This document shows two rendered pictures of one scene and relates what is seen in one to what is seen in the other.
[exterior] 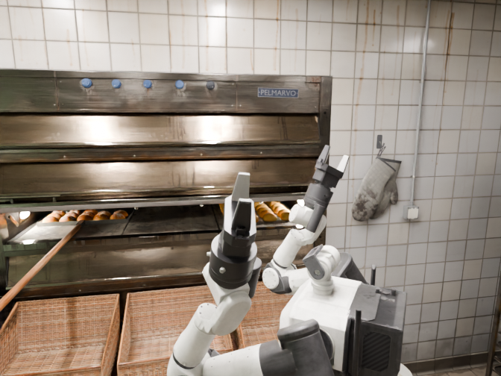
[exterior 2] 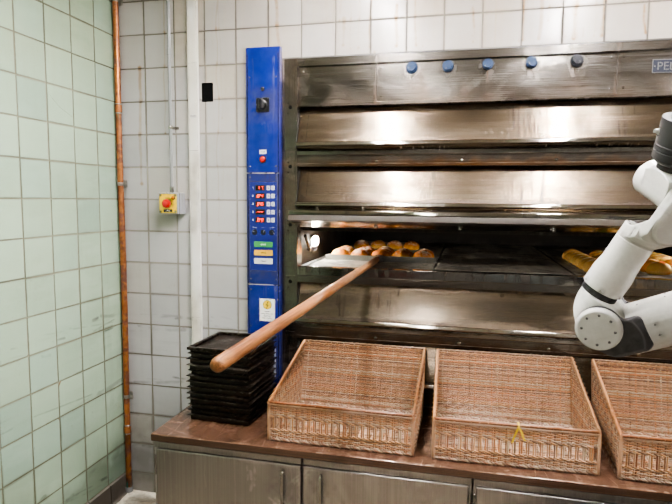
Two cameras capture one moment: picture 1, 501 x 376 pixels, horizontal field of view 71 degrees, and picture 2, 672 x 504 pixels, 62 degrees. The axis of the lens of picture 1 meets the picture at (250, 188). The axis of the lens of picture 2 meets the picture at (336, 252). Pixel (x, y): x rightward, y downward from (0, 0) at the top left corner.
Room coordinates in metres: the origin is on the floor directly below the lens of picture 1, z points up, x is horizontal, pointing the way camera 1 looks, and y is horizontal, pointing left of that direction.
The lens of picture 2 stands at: (-0.40, 0.19, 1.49)
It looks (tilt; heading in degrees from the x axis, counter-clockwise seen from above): 5 degrees down; 24
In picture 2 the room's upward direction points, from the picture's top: straight up
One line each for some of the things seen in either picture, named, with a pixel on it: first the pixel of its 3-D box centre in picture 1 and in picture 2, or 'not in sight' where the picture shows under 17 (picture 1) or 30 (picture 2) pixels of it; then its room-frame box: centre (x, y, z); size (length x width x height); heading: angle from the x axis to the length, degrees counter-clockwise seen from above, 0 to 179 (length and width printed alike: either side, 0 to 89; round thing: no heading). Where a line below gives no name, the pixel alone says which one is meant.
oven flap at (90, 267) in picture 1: (172, 260); (501, 311); (2.00, 0.47, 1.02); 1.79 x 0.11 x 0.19; 101
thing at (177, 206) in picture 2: not in sight; (171, 203); (1.68, 1.94, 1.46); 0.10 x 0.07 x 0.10; 101
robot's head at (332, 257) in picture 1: (323, 266); not in sight; (0.89, -0.20, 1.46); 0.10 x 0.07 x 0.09; 154
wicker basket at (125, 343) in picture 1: (176, 330); (507, 403); (1.74, 0.40, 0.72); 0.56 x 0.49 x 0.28; 102
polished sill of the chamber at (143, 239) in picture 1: (171, 236); (502, 277); (2.02, 0.47, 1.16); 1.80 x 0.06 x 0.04; 101
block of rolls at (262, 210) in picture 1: (253, 207); (625, 260); (2.54, -0.02, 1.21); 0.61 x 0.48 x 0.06; 11
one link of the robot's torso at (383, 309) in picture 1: (342, 341); not in sight; (0.86, -0.25, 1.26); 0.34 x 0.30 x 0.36; 154
